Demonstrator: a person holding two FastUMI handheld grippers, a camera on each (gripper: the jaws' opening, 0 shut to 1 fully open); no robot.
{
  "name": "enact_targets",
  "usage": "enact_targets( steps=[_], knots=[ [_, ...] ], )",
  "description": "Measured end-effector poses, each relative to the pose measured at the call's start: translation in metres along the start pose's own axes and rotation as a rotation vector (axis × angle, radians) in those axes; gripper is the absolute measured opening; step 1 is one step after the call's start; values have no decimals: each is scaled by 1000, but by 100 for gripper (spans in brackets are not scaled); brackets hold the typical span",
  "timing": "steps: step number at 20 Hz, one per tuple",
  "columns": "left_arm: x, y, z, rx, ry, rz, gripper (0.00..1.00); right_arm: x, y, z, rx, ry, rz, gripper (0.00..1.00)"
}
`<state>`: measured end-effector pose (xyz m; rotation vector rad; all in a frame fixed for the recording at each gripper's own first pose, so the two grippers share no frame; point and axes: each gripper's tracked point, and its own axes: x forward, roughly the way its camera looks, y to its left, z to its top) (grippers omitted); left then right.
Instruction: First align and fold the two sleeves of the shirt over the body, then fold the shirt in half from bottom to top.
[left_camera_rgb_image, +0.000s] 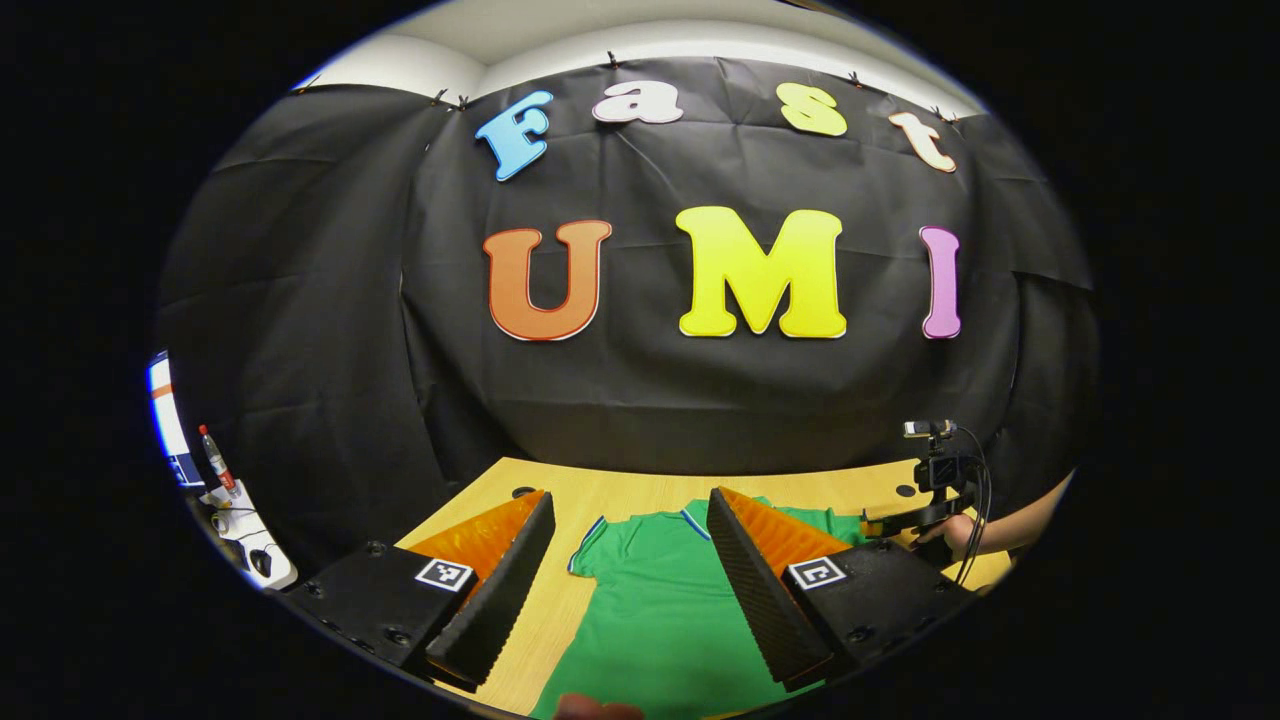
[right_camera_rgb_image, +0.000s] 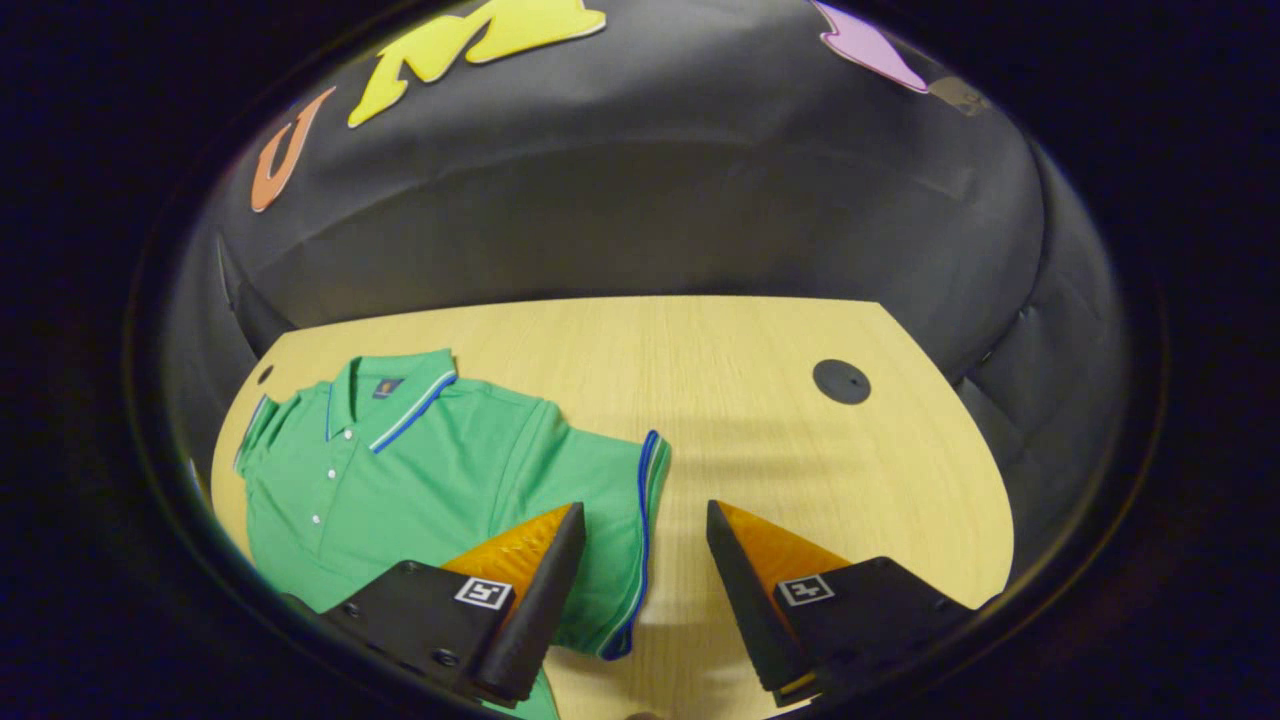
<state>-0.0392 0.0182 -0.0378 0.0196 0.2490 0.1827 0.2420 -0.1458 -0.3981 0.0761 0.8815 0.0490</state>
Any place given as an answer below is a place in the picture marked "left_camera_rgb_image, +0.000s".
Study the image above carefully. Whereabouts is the white blue orange board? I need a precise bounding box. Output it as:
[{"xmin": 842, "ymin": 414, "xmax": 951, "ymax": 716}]
[{"xmin": 148, "ymin": 350, "xmax": 206, "ymax": 491}]

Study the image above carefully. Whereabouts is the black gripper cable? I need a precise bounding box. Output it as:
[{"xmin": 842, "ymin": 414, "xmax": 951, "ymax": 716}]
[{"xmin": 950, "ymin": 428, "xmax": 993, "ymax": 589}]

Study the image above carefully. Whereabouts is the red capped white bottle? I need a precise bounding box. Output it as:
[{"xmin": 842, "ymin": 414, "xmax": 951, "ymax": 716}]
[{"xmin": 197, "ymin": 424, "xmax": 241, "ymax": 498}]

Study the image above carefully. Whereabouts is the white side table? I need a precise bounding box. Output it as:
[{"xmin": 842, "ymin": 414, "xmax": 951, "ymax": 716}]
[{"xmin": 200, "ymin": 480, "xmax": 299, "ymax": 593}]

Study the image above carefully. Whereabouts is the black backdrop cloth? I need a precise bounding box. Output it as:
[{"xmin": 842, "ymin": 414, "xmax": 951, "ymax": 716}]
[{"xmin": 155, "ymin": 55, "xmax": 1099, "ymax": 576}]

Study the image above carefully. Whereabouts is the green T-shirt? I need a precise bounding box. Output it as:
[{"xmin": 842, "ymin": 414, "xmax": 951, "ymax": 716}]
[{"xmin": 530, "ymin": 497, "xmax": 869, "ymax": 720}]

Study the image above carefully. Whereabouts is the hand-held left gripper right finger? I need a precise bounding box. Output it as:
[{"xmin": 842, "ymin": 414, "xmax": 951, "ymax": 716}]
[{"xmin": 706, "ymin": 486, "xmax": 976, "ymax": 693}]

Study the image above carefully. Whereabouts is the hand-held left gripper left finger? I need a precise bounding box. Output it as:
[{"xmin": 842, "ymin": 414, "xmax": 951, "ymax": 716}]
[{"xmin": 270, "ymin": 488, "xmax": 557, "ymax": 693}]

